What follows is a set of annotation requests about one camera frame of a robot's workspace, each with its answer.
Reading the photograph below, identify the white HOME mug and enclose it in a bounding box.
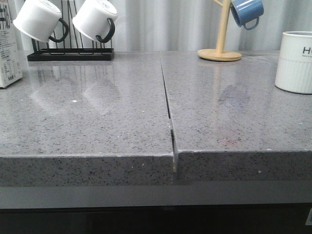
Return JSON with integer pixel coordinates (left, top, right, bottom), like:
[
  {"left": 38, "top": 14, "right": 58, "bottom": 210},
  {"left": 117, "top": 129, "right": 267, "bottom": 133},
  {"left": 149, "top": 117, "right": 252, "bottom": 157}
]
[{"left": 275, "top": 31, "right": 312, "bottom": 94}]

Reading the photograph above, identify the white blue milk carton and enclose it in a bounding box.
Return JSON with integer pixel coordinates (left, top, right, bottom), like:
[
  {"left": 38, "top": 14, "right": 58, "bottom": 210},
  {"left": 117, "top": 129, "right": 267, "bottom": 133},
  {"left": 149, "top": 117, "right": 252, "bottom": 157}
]
[{"left": 0, "top": 0, "right": 22, "bottom": 88}]

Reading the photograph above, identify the wooden mug tree stand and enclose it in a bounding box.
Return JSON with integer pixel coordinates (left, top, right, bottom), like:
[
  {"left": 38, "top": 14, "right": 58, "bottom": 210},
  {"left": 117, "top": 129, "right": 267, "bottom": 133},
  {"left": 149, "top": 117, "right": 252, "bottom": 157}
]
[{"left": 197, "top": 0, "right": 242, "bottom": 62}]

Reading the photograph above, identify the blue enamel mug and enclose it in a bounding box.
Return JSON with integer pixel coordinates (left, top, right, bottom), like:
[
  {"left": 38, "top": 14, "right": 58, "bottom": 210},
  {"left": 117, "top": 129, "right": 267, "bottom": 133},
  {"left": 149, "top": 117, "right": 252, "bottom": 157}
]
[{"left": 230, "top": 0, "right": 264, "bottom": 30}]

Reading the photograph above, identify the black wire mug rack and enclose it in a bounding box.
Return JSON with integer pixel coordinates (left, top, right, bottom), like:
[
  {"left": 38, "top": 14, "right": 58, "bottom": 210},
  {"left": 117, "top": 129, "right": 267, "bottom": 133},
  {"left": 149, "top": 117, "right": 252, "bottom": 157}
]
[{"left": 27, "top": 0, "right": 114, "bottom": 61}]

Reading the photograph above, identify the white mug black handle right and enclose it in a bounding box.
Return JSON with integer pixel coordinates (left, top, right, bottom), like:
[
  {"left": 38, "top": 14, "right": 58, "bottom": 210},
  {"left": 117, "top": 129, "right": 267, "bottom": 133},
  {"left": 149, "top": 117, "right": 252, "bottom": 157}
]
[{"left": 72, "top": 0, "right": 117, "bottom": 43}]

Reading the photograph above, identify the white mug black handle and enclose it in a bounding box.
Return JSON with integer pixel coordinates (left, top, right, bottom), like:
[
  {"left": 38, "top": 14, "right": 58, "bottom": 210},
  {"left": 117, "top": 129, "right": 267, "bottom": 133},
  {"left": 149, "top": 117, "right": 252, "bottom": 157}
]
[
  {"left": 72, "top": 0, "right": 117, "bottom": 43},
  {"left": 13, "top": 0, "right": 69, "bottom": 43}
]

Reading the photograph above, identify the white mug black handle left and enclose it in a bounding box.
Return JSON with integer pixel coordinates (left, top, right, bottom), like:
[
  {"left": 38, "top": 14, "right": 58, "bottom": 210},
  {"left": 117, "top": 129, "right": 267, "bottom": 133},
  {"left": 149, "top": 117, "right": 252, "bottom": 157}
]
[{"left": 13, "top": 0, "right": 69, "bottom": 43}]

